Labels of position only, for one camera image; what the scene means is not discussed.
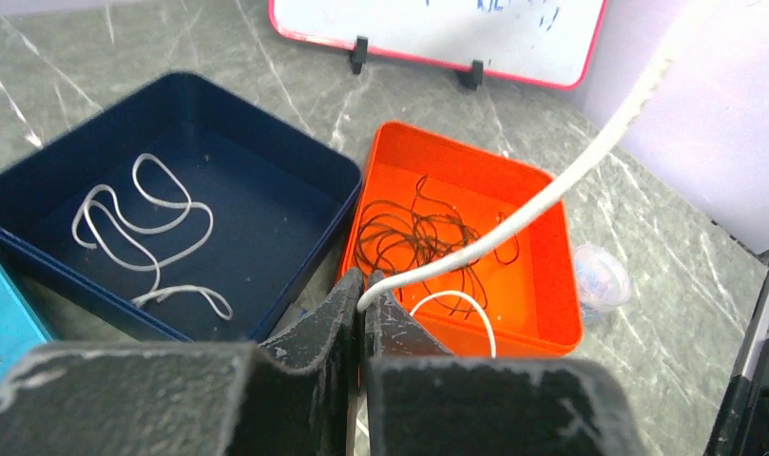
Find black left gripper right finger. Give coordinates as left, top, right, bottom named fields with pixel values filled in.
left=361, top=292, right=644, bottom=455

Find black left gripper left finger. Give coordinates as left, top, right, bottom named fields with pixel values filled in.
left=0, top=269, right=363, bottom=455

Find brown cable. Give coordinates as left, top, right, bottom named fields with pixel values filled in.
left=354, top=175, right=521, bottom=319

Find navy blue plastic tray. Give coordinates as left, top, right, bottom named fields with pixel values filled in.
left=0, top=72, right=361, bottom=341

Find orange plastic tray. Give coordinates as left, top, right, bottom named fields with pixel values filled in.
left=340, top=122, right=583, bottom=357

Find clear plastic cup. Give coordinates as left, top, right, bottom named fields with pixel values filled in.
left=573, top=244, right=632, bottom=323

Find pink framed whiteboard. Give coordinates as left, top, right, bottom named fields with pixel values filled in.
left=269, top=0, right=608, bottom=89

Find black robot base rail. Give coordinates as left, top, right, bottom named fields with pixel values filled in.
left=704, top=271, right=769, bottom=455

